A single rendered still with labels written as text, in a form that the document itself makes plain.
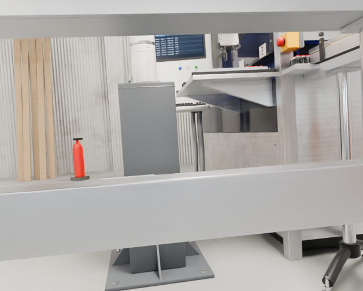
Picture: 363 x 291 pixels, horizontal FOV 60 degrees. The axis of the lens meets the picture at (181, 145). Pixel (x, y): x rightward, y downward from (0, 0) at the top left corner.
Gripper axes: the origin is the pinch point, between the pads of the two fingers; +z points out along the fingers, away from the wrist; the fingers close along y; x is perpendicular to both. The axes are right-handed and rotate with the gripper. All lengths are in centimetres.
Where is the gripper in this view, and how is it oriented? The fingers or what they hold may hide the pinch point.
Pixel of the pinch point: (229, 56)
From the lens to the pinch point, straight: 171.0
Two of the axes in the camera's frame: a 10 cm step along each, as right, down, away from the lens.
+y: -9.9, 0.7, -1.2
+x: 1.2, 0.4, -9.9
